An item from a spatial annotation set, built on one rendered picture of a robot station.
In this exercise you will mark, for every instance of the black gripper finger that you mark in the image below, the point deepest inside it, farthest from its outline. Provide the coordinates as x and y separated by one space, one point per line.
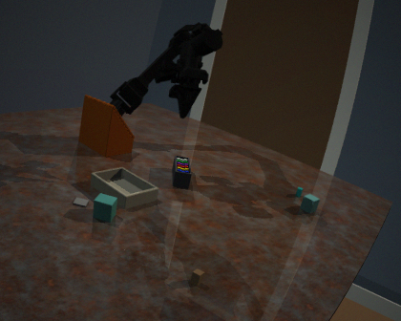
177 95
188 97

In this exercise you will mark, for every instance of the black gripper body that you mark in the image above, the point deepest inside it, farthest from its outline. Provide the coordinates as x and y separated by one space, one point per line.
191 74

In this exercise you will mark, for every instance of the teal cube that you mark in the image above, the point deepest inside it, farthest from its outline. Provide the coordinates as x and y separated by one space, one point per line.
105 207
309 203

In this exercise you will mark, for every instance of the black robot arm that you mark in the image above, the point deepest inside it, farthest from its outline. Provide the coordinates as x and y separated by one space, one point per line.
202 41

